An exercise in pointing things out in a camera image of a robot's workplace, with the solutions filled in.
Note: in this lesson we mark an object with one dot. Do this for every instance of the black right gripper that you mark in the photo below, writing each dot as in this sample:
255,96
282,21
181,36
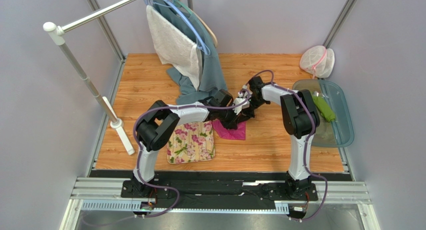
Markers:
248,111

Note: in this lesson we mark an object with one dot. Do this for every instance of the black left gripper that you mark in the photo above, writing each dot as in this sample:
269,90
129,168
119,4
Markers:
232,124

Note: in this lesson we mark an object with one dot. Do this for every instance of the magenta paper napkin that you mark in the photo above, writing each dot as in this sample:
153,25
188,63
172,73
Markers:
230,134

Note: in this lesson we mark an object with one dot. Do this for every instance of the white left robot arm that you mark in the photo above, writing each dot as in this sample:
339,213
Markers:
153,128

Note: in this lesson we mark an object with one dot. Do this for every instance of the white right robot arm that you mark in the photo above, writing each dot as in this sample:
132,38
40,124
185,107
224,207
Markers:
300,120

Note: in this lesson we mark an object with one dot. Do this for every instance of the floral placemat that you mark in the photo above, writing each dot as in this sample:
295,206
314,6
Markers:
190,143

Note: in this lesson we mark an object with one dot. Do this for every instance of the white mesh laundry bag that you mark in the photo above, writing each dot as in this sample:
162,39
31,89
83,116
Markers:
318,61

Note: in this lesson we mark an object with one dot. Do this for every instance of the white towel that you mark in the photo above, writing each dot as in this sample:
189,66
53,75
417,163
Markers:
174,47

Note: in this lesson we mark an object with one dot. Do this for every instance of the teal plastic tray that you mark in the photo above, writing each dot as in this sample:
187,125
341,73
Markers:
335,134

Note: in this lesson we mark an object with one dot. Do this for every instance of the teal blue garment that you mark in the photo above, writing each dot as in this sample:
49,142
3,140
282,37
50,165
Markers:
211,77

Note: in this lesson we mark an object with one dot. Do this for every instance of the green plastic hanger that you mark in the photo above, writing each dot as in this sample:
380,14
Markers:
181,3

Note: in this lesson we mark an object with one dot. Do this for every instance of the wooden hanger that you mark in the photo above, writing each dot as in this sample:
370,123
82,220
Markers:
209,30

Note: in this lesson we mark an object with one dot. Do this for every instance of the blue plastic hanger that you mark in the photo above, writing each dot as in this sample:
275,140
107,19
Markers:
168,4

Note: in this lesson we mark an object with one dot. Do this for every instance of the white clothes rack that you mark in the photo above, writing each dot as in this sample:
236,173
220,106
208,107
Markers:
57,33

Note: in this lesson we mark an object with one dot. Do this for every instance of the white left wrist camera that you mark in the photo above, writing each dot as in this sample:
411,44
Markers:
241,103

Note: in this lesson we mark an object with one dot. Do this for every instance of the green handled utensil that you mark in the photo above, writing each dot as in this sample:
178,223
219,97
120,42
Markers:
323,107

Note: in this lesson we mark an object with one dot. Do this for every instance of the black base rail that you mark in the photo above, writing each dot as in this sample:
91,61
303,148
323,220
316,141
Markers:
210,189

